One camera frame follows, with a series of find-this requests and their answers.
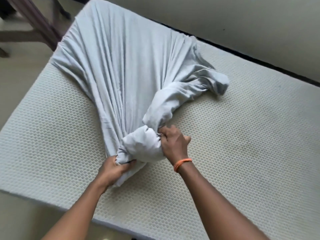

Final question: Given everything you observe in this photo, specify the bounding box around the person's left hand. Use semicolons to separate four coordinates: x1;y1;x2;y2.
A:
96;155;137;189

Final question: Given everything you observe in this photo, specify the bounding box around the person's right hand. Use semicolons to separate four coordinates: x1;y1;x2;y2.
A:
158;125;192;167

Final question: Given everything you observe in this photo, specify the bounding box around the white honeycomb mattress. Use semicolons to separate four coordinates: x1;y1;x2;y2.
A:
0;38;320;240

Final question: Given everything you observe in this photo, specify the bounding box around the grey bed sheet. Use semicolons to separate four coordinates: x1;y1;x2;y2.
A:
50;0;230;188

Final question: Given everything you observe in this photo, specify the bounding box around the person's left forearm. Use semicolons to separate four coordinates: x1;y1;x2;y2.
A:
41;181;112;240

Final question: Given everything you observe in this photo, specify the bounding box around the person's right forearm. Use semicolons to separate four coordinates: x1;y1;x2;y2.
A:
176;161;270;240

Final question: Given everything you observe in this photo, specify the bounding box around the orange wrist band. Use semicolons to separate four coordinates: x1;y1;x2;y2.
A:
173;158;193;173

